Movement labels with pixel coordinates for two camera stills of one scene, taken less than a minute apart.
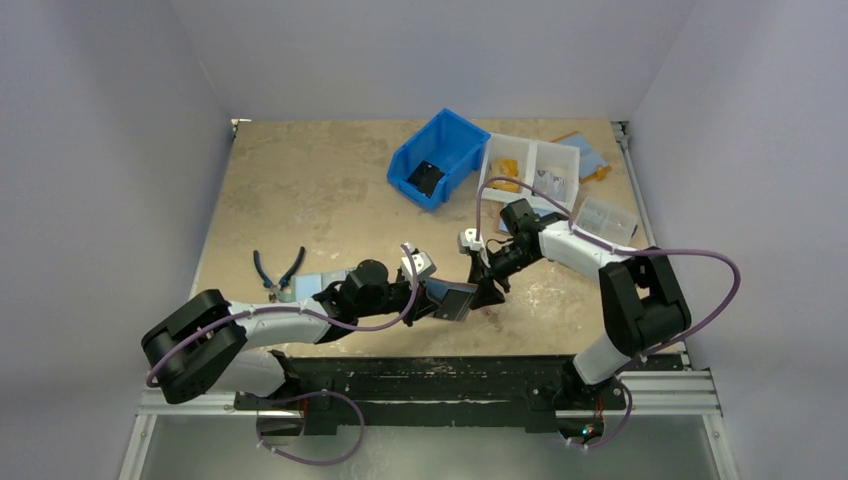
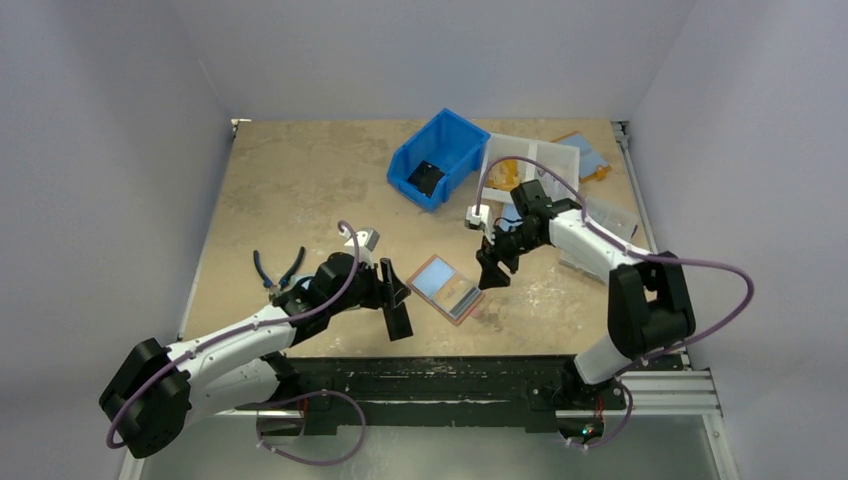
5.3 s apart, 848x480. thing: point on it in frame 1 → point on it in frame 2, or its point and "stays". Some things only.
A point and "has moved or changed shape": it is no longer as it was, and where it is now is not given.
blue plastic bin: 447,141 stays
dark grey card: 453,305 has moved or changed shape
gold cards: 505,168 stays
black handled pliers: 278,291 stays
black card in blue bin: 425,176 stays
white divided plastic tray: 549,167 stays
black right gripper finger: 487,293 → 492,273
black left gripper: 420,306 → 385,293
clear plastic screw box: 609,221 stays
